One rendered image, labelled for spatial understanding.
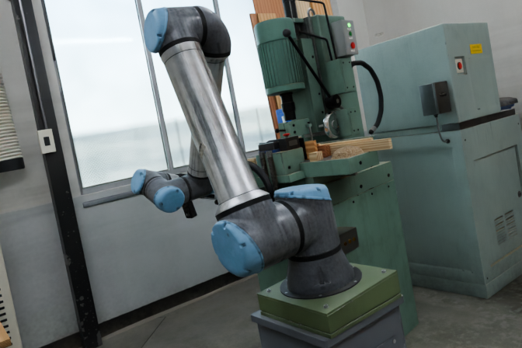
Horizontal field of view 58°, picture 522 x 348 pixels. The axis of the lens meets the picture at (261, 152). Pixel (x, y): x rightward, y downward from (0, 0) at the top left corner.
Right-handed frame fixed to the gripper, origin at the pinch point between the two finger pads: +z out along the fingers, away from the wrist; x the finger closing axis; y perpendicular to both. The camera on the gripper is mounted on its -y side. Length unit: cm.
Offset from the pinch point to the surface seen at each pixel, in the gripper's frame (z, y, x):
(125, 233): 30, -16, 122
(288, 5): 22, 89, -13
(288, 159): 13.2, 15.9, -25.8
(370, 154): 35, 20, -49
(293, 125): 26.7, 34.0, -15.2
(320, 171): 20.9, 11.9, -35.5
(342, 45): 45, 74, -26
